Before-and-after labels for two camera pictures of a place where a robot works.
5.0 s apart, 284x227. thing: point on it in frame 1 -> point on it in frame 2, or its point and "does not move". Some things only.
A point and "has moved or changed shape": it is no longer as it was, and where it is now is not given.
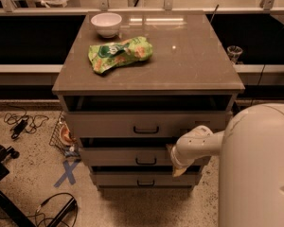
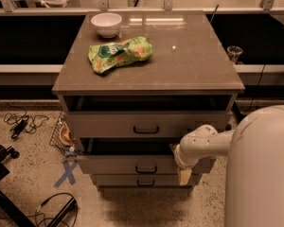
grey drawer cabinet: x=133 y=83 does not move
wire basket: x=63 y=139 does not move
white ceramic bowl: x=106 y=24 does not move
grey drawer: x=142 y=124 does not move
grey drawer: x=125 y=156 has moved or changed shape
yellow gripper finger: x=178 y=171 -> x=185 y=176
